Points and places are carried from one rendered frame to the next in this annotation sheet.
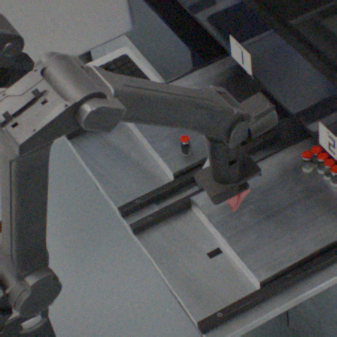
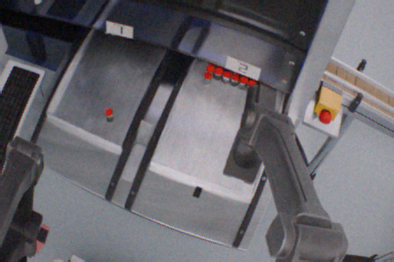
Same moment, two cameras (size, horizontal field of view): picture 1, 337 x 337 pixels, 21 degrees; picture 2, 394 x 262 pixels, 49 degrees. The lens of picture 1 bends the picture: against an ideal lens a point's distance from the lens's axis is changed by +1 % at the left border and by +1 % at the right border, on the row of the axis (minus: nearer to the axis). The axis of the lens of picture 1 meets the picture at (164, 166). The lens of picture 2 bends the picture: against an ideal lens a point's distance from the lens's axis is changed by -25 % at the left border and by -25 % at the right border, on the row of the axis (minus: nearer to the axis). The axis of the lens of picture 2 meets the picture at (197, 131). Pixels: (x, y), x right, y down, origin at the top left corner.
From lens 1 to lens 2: 1.02 m
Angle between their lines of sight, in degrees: 37
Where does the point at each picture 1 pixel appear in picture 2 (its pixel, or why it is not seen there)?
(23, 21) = not seen: outside the picture
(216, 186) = (249, 171)
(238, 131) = not seen: hidden behind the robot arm
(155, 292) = (62, 183)
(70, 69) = (317, 237)
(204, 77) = (80, 53)
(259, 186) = (184, 117)
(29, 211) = not seen: outside the picture
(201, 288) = (210, 221)
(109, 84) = (325, 217)
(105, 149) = (55, 150)
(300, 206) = (225, 117)
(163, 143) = (88, 121)
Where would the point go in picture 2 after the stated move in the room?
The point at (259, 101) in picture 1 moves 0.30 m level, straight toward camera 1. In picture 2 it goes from (267, 93) to (355, 205)
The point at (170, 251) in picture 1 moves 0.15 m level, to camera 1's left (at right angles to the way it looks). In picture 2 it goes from (166, 208) to (128, 245)
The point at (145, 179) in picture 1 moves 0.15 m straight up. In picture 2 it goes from (98, 159) to (92, 138)
